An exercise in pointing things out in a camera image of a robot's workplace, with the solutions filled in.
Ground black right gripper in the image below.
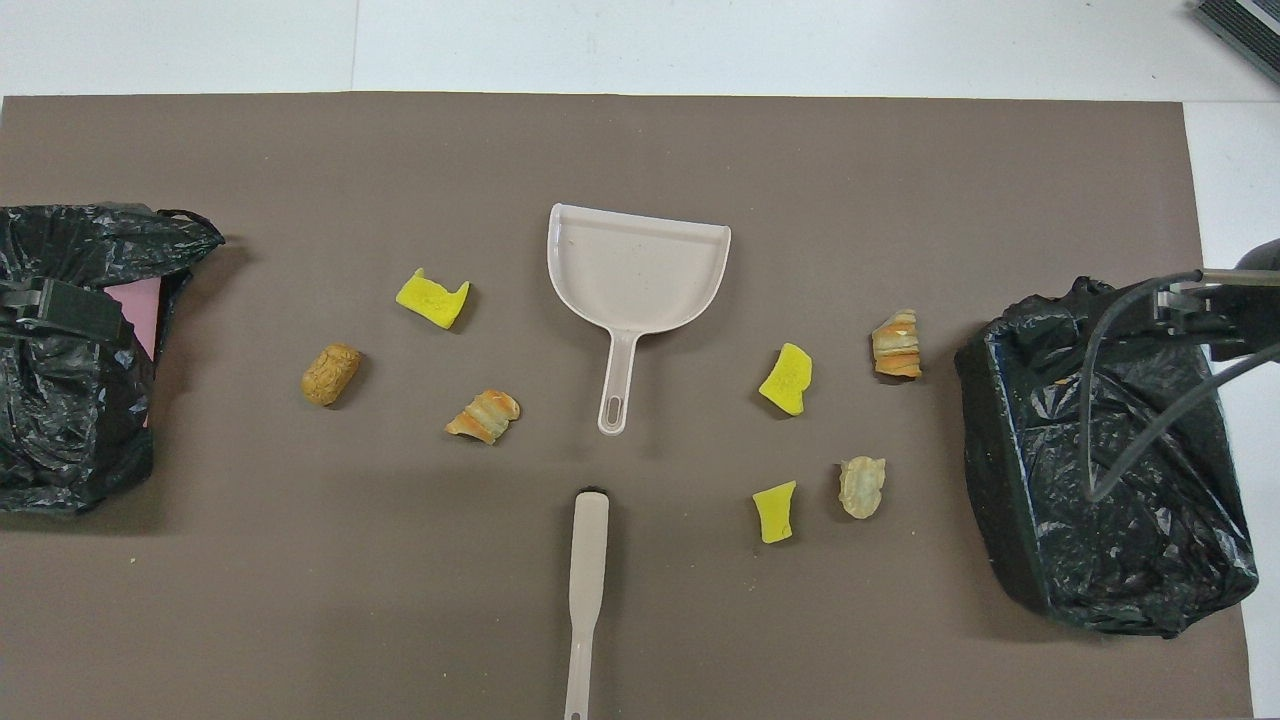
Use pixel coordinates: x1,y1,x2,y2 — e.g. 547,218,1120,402
1155,268,1280,363

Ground brown bread roll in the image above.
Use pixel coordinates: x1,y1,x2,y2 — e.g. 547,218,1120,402
301,343,363,408

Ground striped orange bread piece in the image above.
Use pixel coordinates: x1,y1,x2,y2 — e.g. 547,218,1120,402
871,308,923,380

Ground notched yellow sponge piece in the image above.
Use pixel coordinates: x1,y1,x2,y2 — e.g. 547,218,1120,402
395,267,471,331

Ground pale bread chunk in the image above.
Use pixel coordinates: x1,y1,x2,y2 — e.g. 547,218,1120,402
838,455,888,521

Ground tan croissant piece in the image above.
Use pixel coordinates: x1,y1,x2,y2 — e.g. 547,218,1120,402
444,389,522,446

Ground rounded yellow sponge piece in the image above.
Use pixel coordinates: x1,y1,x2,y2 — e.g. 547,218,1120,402
757,342,814,417

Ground small yellow sponge piece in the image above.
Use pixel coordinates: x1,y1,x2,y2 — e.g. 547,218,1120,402
752,480,799,545

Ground beige plastic dustpan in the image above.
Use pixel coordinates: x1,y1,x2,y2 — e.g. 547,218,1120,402
547,203,732,437

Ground beige brush black bristles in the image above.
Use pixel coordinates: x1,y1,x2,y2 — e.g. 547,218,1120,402
563,487,611,720

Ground pink bin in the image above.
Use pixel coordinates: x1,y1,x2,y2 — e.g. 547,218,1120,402
105,278,167,427

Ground black trash bag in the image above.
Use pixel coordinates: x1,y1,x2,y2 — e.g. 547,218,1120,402
0,203,227,516

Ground black bag lined dark bin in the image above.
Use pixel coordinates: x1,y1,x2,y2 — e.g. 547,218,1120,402
954,276,1260,639

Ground dark grey ribbed device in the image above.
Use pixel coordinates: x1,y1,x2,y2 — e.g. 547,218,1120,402
1190,0,1280,86

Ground brown table mat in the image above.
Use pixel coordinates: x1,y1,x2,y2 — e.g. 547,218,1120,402
0,92,1256,720

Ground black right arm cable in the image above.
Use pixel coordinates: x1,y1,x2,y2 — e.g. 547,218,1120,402
1085,268,1280,503

